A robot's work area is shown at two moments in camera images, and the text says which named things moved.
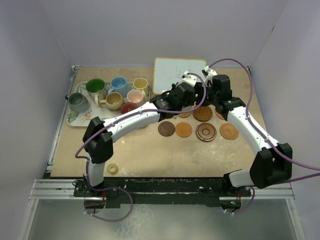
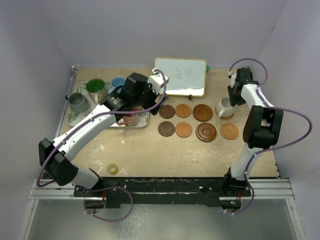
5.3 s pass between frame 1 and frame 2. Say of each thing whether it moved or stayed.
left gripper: moved
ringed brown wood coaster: stayed
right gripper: moved
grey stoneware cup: stayed
